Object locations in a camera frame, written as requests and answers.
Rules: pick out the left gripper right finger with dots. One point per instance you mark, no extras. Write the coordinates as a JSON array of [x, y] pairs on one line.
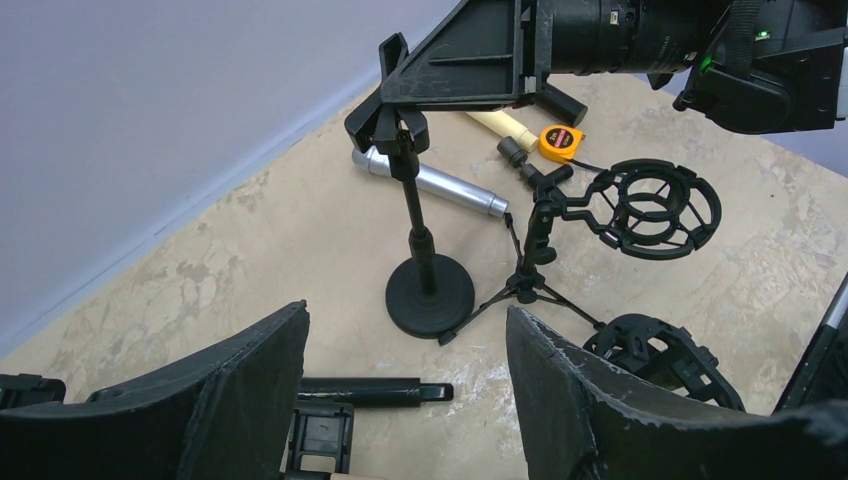
[[582, 417]]

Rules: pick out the orange tape measure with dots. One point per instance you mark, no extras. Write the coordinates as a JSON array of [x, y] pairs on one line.
[[560, 143]]

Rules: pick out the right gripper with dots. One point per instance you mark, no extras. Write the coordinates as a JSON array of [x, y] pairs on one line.
[[469, 62]]

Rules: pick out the dark grey mic adapter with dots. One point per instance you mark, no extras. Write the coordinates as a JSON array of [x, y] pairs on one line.
[[517, 158]]

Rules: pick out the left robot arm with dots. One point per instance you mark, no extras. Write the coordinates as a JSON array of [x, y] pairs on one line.
[[818, 358]]

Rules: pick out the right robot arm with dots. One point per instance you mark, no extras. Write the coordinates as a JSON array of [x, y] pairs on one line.
[[753, 67]]

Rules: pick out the silver microphone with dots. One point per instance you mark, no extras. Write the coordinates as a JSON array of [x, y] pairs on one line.
[[438, 183]]

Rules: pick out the cream condenser microphone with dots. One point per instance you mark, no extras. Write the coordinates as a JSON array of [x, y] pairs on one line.
[[504, 125]]

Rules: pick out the tall black mic stand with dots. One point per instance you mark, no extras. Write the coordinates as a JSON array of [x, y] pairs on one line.
[[429, 295]]

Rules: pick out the black shock-mount round stand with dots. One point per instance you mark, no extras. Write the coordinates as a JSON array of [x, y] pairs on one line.
[[666, 356]]

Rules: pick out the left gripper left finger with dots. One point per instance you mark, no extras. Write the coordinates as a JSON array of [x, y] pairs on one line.
[[220, 413]]

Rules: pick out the black mesh-head microphone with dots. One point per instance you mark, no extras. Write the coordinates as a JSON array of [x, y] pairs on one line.
[[560, 105]]

